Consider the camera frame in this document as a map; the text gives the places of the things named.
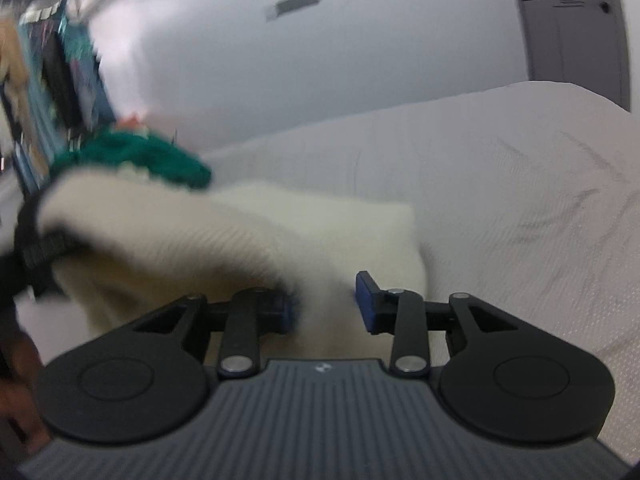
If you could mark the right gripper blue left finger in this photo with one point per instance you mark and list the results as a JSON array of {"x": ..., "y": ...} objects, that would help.
[{"x": 242, "y": 321}]

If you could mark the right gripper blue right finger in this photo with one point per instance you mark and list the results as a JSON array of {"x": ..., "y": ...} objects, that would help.
[{"x": 400, "y": 313}]

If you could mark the cream white fleece garment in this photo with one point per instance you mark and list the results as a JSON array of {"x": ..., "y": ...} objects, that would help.
[{"x": 144, "y": 244}]

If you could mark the hanging clothes on rack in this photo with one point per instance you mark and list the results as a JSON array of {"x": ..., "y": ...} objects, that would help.
[{"x": 52, "y": 92}]

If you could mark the grey bedroom door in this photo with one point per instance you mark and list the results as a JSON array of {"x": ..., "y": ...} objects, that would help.
[{"x": 574, "y": 41}]

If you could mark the person's left hand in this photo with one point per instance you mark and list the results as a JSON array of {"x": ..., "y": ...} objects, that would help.
[{"x": 17, "y": 402}]

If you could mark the green garment with cream letter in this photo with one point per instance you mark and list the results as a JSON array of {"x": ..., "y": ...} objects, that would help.
[{"x": 147, "y": 153}]

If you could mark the pink box on floor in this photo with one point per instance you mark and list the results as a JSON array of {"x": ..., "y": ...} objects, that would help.
[{"x": 131, "y": 122}]

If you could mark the grey wall switch panel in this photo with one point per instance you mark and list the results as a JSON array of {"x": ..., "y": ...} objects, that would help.
[{"x": 285, "y": 7}]

